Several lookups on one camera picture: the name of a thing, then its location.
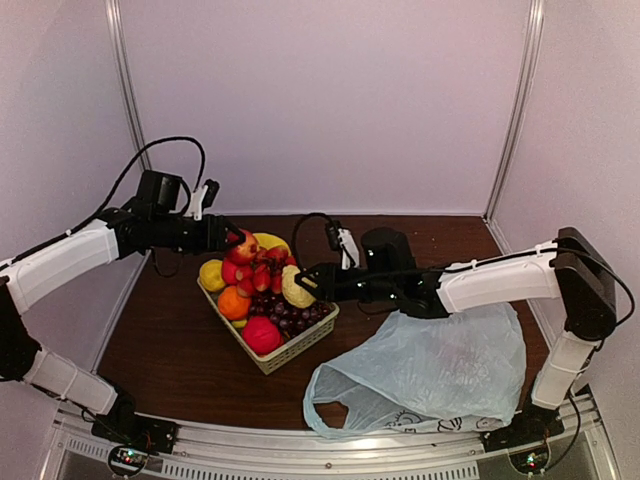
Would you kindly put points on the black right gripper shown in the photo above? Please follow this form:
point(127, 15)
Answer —
point(328, 290)

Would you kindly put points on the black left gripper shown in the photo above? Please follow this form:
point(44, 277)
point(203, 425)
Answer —
point(219, 241)

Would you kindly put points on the pale yellow wrinkled fruit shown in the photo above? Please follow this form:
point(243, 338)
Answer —
point(294, 294)

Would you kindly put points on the dark red fruit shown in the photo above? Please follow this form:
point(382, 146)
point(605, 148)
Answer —
point(245, 252)

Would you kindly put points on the red lychee bunch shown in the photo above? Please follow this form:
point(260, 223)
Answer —
point(265, 273)

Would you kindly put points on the beige perforated plastic basket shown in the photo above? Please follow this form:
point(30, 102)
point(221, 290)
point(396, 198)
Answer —
point(290, 348)

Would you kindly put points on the light blue plastic bag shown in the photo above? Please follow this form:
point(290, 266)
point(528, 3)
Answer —
point(463, 373)

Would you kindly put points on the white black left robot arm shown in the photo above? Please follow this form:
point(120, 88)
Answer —
point(149, 220)

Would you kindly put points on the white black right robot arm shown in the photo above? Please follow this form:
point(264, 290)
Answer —
point(567, 268)

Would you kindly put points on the long yellow fruit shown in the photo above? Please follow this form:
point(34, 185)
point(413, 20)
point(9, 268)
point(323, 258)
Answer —
point(269, 241)

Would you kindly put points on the pink red round fruit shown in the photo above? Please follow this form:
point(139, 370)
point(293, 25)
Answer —
point(261, 335)

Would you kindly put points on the orange fruit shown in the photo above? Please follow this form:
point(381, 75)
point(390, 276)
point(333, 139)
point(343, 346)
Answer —
point(232, 305)

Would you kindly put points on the dark purple grape bunch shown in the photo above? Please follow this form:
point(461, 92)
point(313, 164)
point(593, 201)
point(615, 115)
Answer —
point(289, 319)

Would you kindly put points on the large yellow lemon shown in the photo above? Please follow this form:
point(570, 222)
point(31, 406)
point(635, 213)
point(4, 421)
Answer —
point(210, 276)

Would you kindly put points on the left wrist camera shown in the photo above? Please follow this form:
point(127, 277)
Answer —
point(202, 198)

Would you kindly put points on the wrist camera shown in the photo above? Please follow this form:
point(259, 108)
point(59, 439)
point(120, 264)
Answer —
point(202, 198)
point(342, 241)

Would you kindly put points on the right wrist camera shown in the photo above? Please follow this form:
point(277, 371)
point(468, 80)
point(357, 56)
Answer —
point(342, 241)

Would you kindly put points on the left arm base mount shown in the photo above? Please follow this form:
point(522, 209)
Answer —
point(137, 438)

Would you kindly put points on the left aluminium frame post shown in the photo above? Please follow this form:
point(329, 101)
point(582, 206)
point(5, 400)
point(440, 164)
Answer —
point(117, 34)

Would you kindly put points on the aluminium frame post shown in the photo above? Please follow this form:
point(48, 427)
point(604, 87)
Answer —
point(527, 71)
point(117, 34)

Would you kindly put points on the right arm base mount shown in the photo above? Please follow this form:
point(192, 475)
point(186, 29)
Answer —
point(526, 439)

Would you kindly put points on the front aluminium rail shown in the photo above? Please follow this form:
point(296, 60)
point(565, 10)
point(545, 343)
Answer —
point(204, 451)

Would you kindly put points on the right aluminium frame post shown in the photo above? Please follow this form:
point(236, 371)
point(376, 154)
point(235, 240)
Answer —
point(527, 71)

